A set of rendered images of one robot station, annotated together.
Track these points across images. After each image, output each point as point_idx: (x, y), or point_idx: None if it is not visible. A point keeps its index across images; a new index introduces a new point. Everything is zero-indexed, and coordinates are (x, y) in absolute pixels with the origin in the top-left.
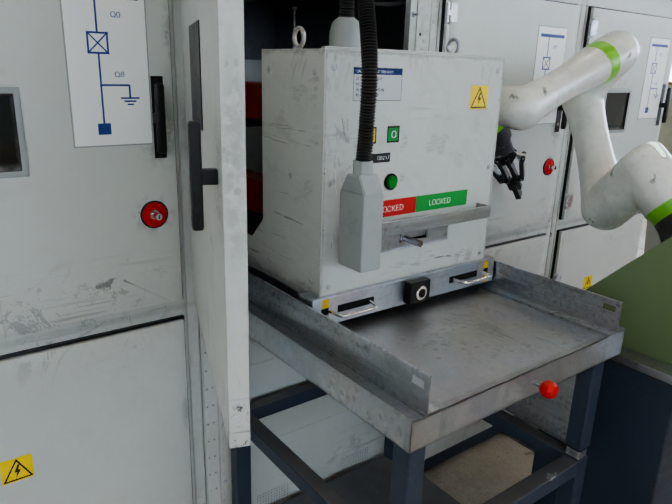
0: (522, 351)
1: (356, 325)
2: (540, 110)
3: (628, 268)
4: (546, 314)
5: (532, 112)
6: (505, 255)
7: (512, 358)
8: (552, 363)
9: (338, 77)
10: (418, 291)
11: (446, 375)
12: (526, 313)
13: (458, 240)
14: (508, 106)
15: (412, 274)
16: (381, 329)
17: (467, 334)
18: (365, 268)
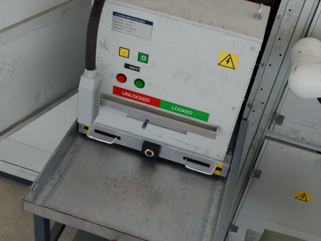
0: (135, 220)
1: (108, 144)
2: (307, 91)
3: (271, 238)
4: (204, 218)
5: (298, 89)
6: None
7: (122, 217)
8: (133, 237)
9: (101, 14)
10: (146, 150)
11: (78, 197)
12: (196, 208)
13: (197, 139)
14: (289, 74)
15: (155, 139)
16: (112, 155)
17: (137, 190)
18: (80, 121)
